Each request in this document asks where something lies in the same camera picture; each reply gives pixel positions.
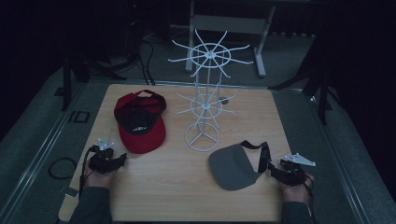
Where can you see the black rectangular floor frame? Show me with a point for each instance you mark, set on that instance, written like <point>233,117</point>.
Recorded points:
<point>81,112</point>

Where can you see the black tripod stand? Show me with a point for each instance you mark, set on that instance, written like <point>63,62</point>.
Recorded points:
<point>66,90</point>
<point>323,102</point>

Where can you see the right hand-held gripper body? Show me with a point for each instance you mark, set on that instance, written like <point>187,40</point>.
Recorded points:
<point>292,172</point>

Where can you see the grey metal table frame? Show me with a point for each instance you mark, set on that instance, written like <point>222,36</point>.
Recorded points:
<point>230,24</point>

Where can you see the person's right hand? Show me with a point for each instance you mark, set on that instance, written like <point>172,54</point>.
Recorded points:
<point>295,194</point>

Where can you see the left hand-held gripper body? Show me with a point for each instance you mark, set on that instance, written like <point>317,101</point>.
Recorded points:
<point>101,161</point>

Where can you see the red baseball cap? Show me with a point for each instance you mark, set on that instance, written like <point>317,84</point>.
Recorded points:
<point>143,141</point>

